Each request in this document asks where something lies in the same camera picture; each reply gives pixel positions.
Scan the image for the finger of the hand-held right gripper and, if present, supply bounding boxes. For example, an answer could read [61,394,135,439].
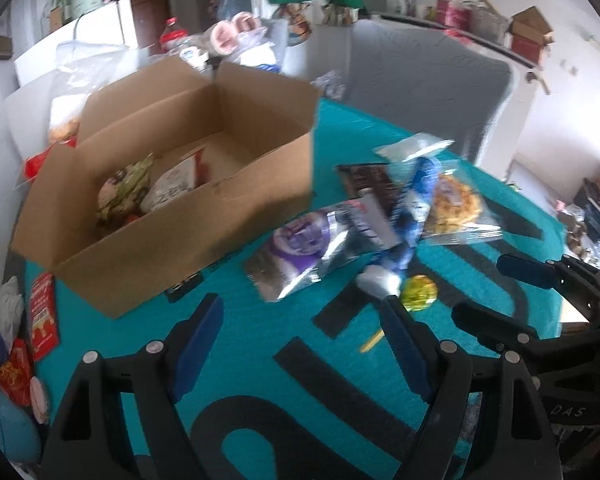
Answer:
[451,301,600,361]
[496,254,600,306]

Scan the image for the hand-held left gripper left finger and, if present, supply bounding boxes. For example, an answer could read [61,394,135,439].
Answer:
[41,292,226,480]

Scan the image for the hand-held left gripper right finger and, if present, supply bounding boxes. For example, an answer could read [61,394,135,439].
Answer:
[379,296,563,480]

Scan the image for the yellow green lollipop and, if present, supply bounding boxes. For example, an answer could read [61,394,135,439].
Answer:
[360,275,440,353]

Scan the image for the clear bag yellow puffs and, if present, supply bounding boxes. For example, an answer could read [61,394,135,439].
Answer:
[420,160,503,246]

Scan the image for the brown cardboard box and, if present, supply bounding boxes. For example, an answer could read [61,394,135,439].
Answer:
[11,55,322,320]

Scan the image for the blue white tube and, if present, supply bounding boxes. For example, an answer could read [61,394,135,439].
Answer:
[357,157,443,298]

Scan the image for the purple silver snack bag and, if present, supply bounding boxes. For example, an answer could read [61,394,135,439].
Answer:
[242,199,401,303]

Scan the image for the white red snack pouch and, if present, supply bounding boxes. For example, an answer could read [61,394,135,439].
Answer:
[140,152,206,213]

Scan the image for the clear zip bag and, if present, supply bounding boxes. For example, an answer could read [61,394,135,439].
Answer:
[374,132,456,162]

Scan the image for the dark brown chocolate bar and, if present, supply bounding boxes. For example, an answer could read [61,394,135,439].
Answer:
[336,162,401,211]

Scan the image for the teal bubble mat black print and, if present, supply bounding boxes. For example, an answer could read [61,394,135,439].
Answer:
[22,97,568,480]

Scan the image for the dark cluttered tv stand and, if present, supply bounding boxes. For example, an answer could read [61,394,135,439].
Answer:
[555,175,600,271]

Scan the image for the flat red packet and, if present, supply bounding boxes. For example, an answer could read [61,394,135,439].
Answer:
[30,272,61,361]

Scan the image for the red crinkled snack packet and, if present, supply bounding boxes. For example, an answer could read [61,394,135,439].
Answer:
[0,337,33,406]

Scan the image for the crumpled white tissue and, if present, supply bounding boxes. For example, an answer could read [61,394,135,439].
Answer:
[0,275,27,336]

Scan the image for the light blue round object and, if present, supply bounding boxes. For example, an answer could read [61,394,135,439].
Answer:
[0,370,43,463]

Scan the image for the red box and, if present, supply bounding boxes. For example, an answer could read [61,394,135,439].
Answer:
[510,35,548,66]

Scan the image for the grey covered chair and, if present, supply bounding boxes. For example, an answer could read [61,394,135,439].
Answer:
[340,17,513,166]

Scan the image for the red plastic packaging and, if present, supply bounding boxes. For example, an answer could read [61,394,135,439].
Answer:
[24,140,78,183]

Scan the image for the open cardboard carton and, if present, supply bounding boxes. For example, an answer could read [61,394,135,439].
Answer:
[510,6,556,43]

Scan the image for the clear plastic container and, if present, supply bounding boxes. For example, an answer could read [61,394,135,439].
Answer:
[467,5,508,41]

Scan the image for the pink gift boxes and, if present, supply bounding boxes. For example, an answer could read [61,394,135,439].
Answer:
[435,0,473,31]

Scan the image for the blue white tissue pack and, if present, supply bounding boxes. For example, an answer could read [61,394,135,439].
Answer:
[240,40,286,73]

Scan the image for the clear plastic bag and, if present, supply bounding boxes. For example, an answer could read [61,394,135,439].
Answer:
[47,40,131,143]

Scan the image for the pink plush slipper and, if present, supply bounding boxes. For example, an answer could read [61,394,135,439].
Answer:
[211,21,241,56]
[232,12,261,33]

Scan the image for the red cola bottle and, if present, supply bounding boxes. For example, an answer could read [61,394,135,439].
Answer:
[161,17,191,53]

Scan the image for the white fridge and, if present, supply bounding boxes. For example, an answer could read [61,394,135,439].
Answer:
[14,0,133,86]

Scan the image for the brown wooden door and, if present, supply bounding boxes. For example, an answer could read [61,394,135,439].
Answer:
[130,0,173,53]

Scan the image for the patterned hanging bag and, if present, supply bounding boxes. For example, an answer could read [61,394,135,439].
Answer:
[280,2,313,47]

